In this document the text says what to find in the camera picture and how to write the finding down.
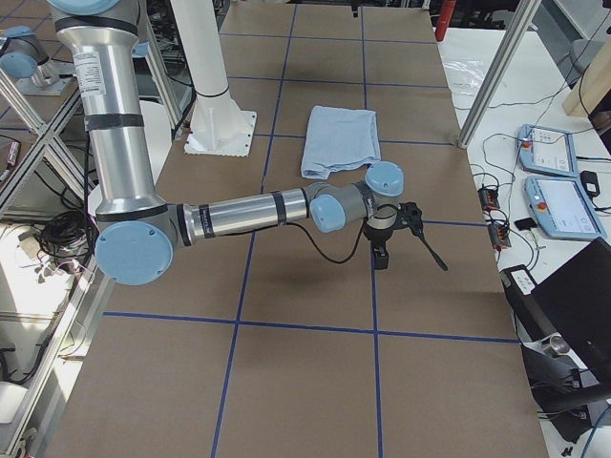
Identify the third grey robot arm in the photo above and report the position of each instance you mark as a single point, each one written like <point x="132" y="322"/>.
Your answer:
<point x="24" y="59"/>

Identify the black power adapter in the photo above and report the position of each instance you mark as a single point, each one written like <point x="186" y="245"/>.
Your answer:
<point x="590" y="183"/>

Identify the lower blue teach pendant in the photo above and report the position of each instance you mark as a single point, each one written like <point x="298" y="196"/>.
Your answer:
<point x="561" y="208"/>

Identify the light blue striped button shirt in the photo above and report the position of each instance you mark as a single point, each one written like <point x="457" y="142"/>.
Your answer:
<point x="339" y="139"/>

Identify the orange black adapter box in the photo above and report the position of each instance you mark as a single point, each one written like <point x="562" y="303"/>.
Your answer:
<point x="488" y="198"/>
<point x="499" y="236"/>

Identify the clear plastic bag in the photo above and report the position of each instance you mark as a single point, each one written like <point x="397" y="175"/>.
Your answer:
<point x="464" y="76"/>

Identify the white plastic chair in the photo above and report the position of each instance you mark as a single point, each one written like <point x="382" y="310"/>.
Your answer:
<point x="158" y="133"/>

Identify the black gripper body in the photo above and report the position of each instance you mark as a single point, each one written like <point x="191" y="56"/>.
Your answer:
<point x="377" y="236"/>

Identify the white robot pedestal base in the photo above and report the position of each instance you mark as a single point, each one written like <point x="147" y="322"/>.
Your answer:
<point x="218" y="127"/>

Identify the upper blue teach pendant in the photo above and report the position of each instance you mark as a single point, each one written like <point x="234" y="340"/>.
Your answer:
<point x="547" y="151"/>

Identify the upper orange black adapter box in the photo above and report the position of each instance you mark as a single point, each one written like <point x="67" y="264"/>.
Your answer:
<point x="488" y="198"/>

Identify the aluminium frame post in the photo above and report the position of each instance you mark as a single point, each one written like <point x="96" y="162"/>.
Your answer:
<point x="505" y="52"/>

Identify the lower orange black adapter box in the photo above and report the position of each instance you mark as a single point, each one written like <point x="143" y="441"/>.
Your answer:
<point x="499" y="236"/>

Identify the red fire extinguisher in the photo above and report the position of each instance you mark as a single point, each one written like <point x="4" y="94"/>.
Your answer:
<point x="444" y="19"/>

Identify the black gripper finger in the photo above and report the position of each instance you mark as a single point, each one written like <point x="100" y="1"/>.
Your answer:
<point x="381" y="256"/>

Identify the blue teach pendant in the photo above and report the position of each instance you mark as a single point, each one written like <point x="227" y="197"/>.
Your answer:
<point x="547" y="151"/>
<point x="561" y="208"/>

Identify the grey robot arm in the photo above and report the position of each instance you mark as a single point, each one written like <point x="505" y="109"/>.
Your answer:
<point x="144" y="220"/>

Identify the black laptop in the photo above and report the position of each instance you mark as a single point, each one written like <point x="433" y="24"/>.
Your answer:
<point x="574" y="301"/>

